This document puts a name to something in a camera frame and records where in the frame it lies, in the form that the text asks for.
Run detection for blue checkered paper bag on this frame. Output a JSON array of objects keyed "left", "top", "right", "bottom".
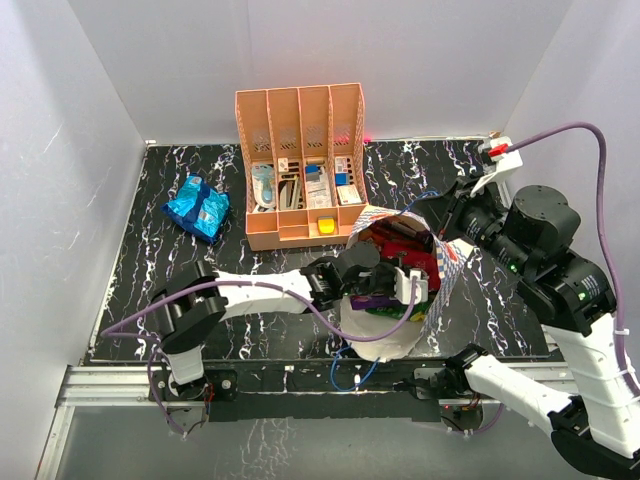
[{"left": 334, "top": 205, "right": 472, "bottom": 367}]

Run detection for white red small box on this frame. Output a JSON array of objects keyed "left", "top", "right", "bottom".
[{"left": 337, "top": 184, "right": 363, "bottom": 206}]

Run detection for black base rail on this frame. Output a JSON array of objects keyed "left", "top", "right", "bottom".
[{"left": 149, "top": 356, "right": 492, "bottom": 430}]

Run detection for light blue tape dispenser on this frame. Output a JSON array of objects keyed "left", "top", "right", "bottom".
[{"left": 251, "top": 163, "right": 276, "bottom": 209}]

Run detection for purple Fox's candy bag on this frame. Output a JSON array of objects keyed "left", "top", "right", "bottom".
[{"left": 349, "top": 295, "right": 400, "bottom": 310}]

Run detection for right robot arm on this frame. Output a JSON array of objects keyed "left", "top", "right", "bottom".
[{"left": 413, "top": 177, "right": 639, "bottom": 479}]

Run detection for orange desk organizer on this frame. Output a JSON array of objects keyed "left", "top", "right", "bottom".
[{"left": 235, "top": 83, "right": 368, "bottom": 251}]

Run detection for blue eraser block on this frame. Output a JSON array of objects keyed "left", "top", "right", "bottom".
[{"left": 305, "top": 165, "right": 321, "bottom": 182}]

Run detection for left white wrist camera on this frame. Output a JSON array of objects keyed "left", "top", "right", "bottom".
[{"left": 394, "top": 267, "right": 429, "bottom": 305}]

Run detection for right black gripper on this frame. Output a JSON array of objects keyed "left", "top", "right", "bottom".
[{"left": 414, "top": 172, "right": 533, "bottom": 278}]

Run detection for pink red snack packet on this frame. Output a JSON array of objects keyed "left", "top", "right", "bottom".
[{"left": 381, "top": 242, "right": 441, "bottom": 292}]

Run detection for blue snack packet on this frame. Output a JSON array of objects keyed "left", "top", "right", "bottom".
[{"left": 161, "top": 175, "right": 231, "bottom": 245}]

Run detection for purple cable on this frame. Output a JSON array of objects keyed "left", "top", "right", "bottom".
[
  {"left": 504, "top": 122, "right": 640, "bottom": 396},
  {"left": 99, "top": 277, "right": 419, "bottom": 436}
]

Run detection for yellow orange sticky notes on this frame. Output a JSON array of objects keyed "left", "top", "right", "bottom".
[{"left": 317, "top": 216, "right": 336, "bottom": 235}]

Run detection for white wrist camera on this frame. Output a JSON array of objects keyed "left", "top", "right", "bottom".
[
  {"left": 394, "top": 267, "right": 429, "bottom": 305},
  {"left": 470, "top": 136, "right": 523, "bottom": 197}
]

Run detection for green snack packet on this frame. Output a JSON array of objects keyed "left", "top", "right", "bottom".
[{"left": 366, "top": 303, "right": 430, "bottom": 322}]

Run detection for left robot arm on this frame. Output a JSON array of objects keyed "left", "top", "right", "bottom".
[{"left": 152, "top": 242, "right": 401, "bottom": 399}]

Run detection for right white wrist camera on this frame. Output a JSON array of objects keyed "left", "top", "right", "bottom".
[{"left": 470, "top": 136, "right": 523, "bottom": 197}]

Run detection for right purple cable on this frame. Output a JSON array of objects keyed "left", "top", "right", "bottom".
[{"left": 504, "top": 122, "right": 640, "bottom": 396}]

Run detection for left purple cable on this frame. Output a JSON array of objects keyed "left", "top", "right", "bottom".
[{"left": 99, "top": 277, "right": 419, "bottom": 436}]

